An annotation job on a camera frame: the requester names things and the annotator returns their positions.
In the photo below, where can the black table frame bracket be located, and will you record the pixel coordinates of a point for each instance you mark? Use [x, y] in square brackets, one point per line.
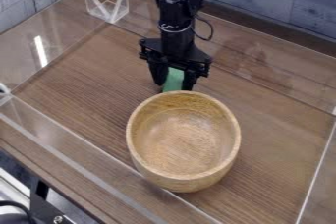
[52, 208]

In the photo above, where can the green stick block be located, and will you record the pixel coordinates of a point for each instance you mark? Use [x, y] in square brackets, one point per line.
[173, 82]

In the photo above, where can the wooden bowl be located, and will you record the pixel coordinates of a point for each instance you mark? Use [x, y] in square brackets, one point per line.
[183, 138]

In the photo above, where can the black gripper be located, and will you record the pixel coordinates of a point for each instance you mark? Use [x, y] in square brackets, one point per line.
[175, 50]

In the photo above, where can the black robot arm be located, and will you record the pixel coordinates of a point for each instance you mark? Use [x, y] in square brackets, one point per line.
[179, 15]

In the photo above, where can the clear acrylic corner bracket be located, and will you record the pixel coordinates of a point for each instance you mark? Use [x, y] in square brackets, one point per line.
[108, 11]

